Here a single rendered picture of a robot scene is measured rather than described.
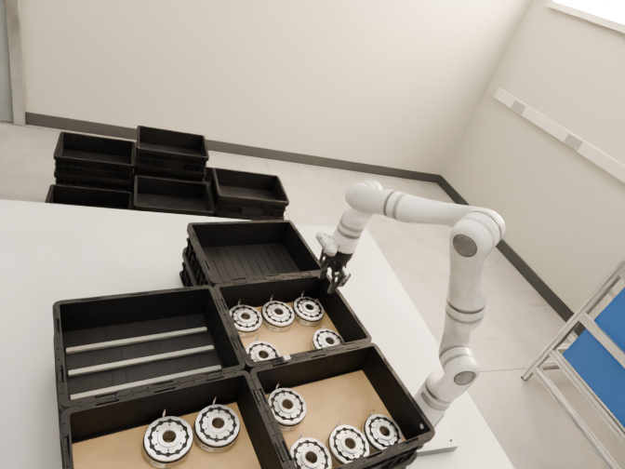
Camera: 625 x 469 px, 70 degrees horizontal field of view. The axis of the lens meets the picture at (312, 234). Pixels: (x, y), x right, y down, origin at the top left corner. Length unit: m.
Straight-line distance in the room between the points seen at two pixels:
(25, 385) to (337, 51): 3.39
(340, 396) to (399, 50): 3.45
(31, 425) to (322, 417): 0.70
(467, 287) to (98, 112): 3.41
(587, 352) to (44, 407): 2.53
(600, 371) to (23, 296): 2.64
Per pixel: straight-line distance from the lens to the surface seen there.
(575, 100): 4.23
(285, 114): 4.13
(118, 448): 1.13
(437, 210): 1.07
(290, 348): 1.36
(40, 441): 1.30
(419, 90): 4.54
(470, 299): 1.09
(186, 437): 1.11
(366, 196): 1.13
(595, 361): 2.89
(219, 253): 1.60
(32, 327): 1.51
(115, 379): 1.22
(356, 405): 1.31
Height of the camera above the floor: 1.82
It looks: 33 degrees down
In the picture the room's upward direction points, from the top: 21 degrees clockwise
